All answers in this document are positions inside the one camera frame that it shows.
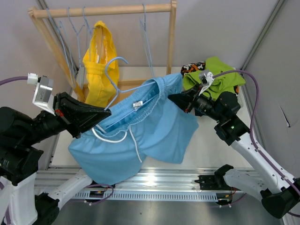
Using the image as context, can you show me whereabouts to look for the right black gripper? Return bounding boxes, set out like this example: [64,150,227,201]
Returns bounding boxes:
[169,82,225,123]

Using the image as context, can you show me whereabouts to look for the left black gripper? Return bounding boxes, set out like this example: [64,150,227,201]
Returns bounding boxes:
[22,90,113,144]

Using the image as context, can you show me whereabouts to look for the camouflage patterned shorts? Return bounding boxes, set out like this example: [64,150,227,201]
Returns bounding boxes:
[180,60,240,94]

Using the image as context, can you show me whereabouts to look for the blue hanger of light blue shorts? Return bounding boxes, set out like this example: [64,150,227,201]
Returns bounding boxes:
[91,57,159,136]

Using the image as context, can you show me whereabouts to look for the lime green shorts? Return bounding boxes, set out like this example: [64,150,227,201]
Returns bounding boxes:
[182,56,247,99]

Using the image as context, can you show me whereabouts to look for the light blue shorts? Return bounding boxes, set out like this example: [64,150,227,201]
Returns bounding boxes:
[68,74,198,185]

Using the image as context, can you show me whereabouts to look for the blue hanger of navy shorts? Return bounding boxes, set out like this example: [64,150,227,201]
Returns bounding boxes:
[67,7,84,78]

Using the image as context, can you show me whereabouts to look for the blue hanger of green shorts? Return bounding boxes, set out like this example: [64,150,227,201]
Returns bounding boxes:
[139,3,155,78]

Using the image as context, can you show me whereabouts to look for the blue hanger of camouflage shorts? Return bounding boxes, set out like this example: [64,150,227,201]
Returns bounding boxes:
[46,8,79,88]

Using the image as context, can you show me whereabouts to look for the navy blue shorts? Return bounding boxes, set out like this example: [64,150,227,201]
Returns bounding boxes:
[195,110,206,117]

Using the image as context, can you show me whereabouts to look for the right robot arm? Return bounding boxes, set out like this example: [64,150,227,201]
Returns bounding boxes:
[168,85,300,219]

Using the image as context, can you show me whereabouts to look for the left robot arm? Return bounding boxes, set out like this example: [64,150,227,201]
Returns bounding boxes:
[0,92,112,225]

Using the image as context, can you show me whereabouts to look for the yellow shorts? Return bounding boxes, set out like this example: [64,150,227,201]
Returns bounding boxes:
[83,21,120,108]

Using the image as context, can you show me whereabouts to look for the blue hanger of yellow shorts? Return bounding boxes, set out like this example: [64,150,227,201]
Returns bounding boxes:
[82,6,95,47]

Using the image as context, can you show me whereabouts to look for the white plastic basket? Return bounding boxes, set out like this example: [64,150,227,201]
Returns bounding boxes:
[237,93,243,108]

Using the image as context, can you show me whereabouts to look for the wooden clothes rack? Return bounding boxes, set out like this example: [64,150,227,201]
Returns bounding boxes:
[28,0,177,102]

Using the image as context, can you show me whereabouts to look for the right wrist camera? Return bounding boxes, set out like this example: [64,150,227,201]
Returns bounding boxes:
[199,70,214,95]

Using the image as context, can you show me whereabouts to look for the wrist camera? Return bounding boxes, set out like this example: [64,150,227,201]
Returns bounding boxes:
[199,70,214,95]
[27,73,54,115]

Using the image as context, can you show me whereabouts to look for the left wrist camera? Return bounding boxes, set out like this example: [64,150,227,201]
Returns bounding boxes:
[27,73,54,115]

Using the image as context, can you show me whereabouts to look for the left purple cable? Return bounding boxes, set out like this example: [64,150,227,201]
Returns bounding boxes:
[0,76,30,86]

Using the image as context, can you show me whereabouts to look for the purple cable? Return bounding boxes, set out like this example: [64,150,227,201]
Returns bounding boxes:
[210,69,300,218]
[0,76,30,86]

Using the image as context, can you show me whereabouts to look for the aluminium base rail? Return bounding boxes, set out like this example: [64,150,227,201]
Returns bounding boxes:
[35,167,216,192]

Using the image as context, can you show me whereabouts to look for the slotted cable duct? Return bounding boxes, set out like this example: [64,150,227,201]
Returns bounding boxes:
[73,190,219,202]

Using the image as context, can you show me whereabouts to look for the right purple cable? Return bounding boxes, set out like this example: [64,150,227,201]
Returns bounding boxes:
[210,69,300,218]

